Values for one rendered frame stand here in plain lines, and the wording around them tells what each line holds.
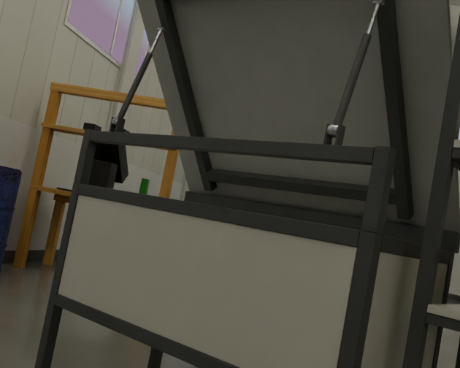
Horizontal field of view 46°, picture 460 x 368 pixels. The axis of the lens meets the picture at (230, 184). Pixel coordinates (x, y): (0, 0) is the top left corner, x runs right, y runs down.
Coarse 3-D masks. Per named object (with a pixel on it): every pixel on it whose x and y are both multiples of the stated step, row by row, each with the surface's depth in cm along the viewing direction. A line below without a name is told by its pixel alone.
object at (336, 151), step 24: (120, 120) 187; (96, 144) 197; (120, 144) 186; (144, 144) 175; (168, 144) 168; (192, 144) 162; (216, 144) 156; (240, 144) 150; (264, 144) 145; (288, 144) 140; (312, 144) 135; (336, 144) 132; (384, 168) 122; (384, 192) 122; (384, 216) 123
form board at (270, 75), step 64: (192, 0) 193; (256, 0) 176; (320, 0) 162; (448, 0) 141; (192, 64) 207; (256, 64) 188; (320, 64) 172; (448, 64) 147; (256, 128) 201; (320, 128) 183; (384, 128) 168; (256, 192) 216
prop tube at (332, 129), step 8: (368, 40) 141; (360, 48) 140; (360, 56) 139; (360, 64) 139; (352, 72) 138; (352, 80) 137; (352, 88) 137; (344, 96) 136; (344, 104) 135; (344, 112) 135; (336, 120) 134; (328, 128) 134; (336, 128) 132
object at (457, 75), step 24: (456, 48) 133; (456, 72) 132; (456, 96) 131; (456, 120) 130; (456, 144) 129; (456, 168) 142; (432, 192) 131; (432, 216) 130; (432, 240) 129; (432, 264) 128; (432, 288) 129; (432, 312) 126; (456, 312) 123; (408, 336) 128; (408, 360) 127; (456, 360) 162
